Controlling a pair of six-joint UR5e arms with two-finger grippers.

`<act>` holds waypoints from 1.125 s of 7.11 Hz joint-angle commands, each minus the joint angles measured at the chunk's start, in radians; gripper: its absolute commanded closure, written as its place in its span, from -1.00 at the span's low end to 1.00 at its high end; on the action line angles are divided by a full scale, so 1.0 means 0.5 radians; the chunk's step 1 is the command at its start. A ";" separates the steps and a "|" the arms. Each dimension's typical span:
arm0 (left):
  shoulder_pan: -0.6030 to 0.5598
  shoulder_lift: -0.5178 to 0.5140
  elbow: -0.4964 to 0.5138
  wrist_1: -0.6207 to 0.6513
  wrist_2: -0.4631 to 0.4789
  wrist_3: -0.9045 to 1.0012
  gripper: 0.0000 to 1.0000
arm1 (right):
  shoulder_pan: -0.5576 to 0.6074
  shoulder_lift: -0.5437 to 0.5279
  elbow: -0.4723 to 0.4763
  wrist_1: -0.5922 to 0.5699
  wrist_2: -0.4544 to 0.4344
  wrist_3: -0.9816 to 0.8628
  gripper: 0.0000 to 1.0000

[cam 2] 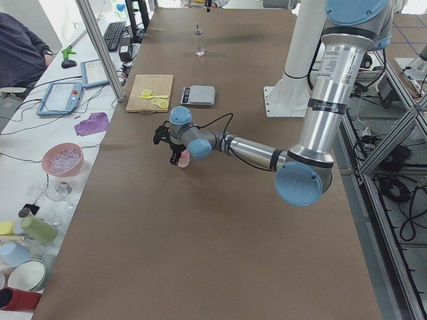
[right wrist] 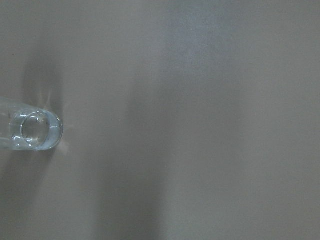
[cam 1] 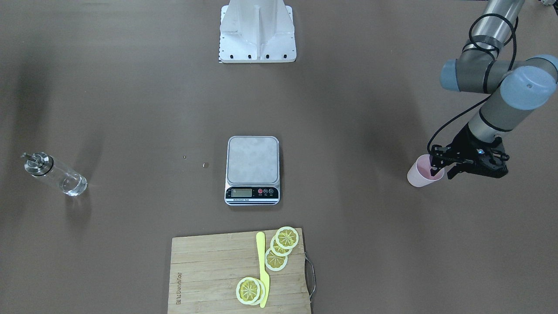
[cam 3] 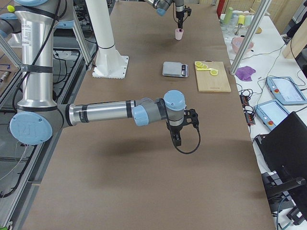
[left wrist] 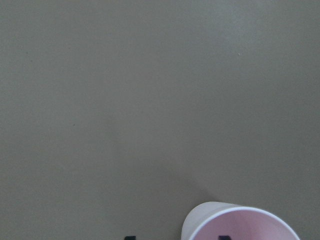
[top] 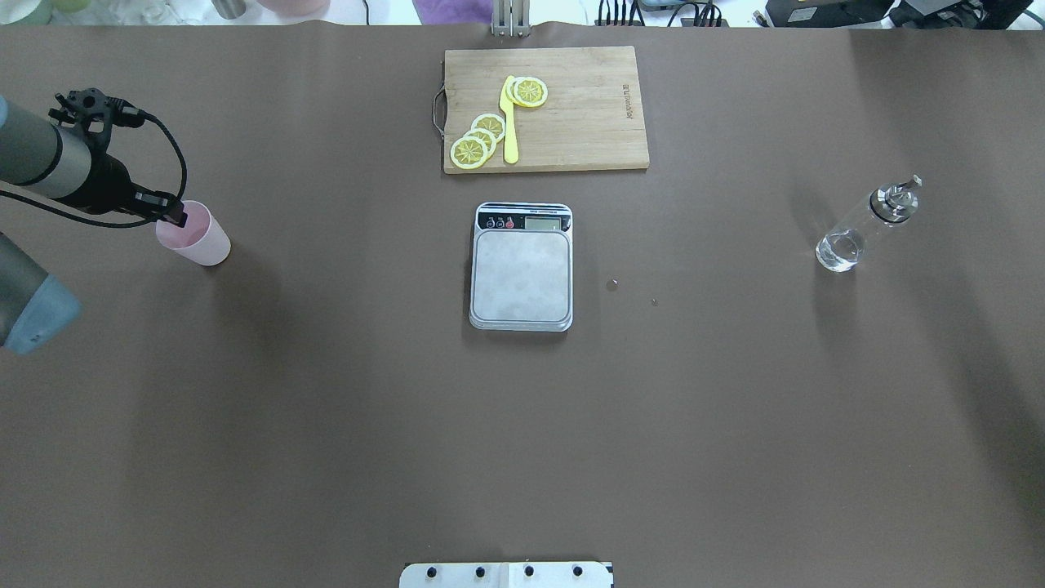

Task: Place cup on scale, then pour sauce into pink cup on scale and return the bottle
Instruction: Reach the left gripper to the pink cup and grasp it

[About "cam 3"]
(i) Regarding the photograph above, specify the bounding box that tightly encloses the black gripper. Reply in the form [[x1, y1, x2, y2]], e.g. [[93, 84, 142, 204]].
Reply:
[[175, 4, 185, 29], [167, 121, 189, 146]]

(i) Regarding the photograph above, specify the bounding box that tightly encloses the pink plastic cup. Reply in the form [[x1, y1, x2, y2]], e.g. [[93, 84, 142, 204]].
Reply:
[[175, 28, 184, 41]]

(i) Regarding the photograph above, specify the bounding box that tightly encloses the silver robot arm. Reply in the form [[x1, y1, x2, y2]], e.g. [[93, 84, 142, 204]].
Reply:
[[9, 0, 190, 147], [145, 0, 191, 29]]

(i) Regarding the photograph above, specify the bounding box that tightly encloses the grey kitchen scale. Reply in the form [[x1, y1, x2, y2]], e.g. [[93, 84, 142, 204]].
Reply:
[[162, 61, 189, 78]]

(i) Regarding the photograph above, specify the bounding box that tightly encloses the green cup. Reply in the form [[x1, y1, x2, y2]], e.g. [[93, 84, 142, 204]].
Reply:
[[223, 7, 234, 24]]

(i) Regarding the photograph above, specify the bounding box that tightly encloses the yellow lemon slice rear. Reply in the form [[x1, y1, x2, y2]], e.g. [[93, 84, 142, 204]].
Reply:
[[194, 61, 208, 69]]

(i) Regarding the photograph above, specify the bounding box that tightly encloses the yellow lemon slice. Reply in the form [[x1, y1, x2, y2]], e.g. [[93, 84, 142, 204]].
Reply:
[[194, 61, 208, 69], [210, 69, 218, 76]]

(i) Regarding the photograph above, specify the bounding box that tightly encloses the yellow peeler tool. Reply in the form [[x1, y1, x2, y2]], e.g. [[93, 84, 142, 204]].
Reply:
[[196, 68, 218, 71]]

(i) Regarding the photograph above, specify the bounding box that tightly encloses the pink bowl with ice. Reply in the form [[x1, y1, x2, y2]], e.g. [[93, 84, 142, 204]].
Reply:
[[231, 37, 254, 54]]

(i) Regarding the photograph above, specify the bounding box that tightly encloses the yellow lemon slice front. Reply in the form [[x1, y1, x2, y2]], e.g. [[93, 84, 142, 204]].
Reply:
[[210, 69, 218, 76]]

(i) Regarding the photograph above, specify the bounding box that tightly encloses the wooden cutting board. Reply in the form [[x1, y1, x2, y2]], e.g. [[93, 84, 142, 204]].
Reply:
[[195, 61, 231, 92]]

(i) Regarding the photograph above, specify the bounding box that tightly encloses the purple cloth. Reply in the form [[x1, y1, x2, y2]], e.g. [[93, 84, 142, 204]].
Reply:
[[235, 66, 256, 81]]

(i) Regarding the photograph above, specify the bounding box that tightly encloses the blue teach pendant near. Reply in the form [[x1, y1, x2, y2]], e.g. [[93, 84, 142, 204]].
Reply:
[[254, 99, 290, 130]]

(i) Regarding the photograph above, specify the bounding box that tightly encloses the blue teach pendant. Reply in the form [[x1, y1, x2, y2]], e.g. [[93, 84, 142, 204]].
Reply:
[[254, 99, 290, 130], [267, 77, 307, 105]]

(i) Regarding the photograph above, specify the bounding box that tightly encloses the black monitor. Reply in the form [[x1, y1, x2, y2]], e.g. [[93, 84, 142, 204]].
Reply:
[[259, 112, 307, 218]]

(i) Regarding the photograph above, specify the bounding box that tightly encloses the blue teach pendant far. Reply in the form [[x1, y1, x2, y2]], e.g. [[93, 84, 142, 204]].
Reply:
[[267, 77, 307, 105]]

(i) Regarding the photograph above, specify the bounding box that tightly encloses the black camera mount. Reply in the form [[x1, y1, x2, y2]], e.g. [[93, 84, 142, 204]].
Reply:
[[184, 6, 192, 17], [183, 109, 199, 129]]

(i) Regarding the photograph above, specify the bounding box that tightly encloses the aluminium frame post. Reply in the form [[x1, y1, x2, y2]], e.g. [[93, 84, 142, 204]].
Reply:
[[230, 0, 272, 75]]

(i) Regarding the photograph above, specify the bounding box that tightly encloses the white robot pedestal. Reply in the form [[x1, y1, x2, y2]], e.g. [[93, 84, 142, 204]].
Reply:
[[86, 0, 129, 79]]

